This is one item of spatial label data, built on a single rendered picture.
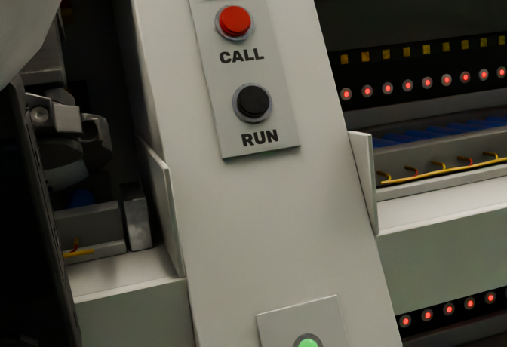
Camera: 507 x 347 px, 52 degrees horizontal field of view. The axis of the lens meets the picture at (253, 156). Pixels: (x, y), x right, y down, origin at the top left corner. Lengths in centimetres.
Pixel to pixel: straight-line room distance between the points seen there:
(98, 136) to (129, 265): 8
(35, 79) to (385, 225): 18
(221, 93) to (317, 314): 11
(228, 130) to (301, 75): 5
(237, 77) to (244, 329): 12
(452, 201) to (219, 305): 15
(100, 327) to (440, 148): 24
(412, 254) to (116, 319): 15
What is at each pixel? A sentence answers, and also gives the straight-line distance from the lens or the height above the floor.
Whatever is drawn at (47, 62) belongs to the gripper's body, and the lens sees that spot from 20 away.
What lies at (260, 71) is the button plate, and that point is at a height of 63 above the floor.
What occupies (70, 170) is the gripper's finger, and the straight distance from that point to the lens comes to 27.
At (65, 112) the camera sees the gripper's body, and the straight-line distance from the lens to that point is 20.
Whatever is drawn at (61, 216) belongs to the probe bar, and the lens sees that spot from 29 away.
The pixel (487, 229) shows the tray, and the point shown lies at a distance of 30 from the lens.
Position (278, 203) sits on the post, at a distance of 25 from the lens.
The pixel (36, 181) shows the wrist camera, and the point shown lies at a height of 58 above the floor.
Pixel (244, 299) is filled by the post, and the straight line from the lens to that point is 24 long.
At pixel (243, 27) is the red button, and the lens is 27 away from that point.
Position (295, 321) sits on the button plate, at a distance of 25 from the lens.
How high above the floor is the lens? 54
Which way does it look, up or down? 11 degrees up
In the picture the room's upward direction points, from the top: 12 degrees counter-clockwise
